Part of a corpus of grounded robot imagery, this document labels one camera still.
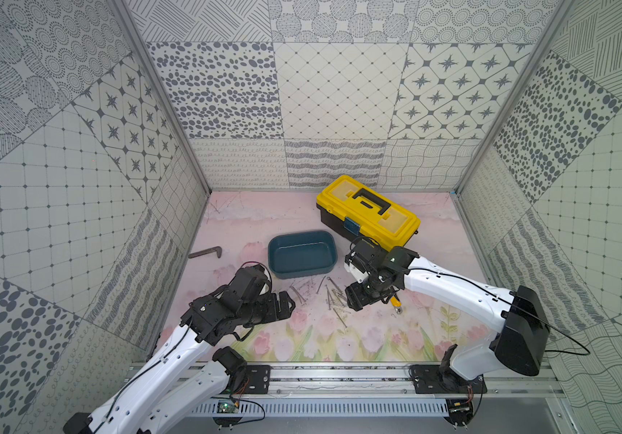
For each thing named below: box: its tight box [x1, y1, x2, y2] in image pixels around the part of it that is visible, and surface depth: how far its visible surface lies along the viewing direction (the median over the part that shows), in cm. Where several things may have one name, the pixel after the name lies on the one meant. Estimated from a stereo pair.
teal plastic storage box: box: [267, 230, 338, 280], surface depth 102 cm
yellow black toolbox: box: [316, 174, 422, 251], surface depth 95 cm
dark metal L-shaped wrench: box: [188, 245, 223, 259], surface depth 103 cm
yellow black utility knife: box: [389, 292, 404, 315], surface depth 90 cm
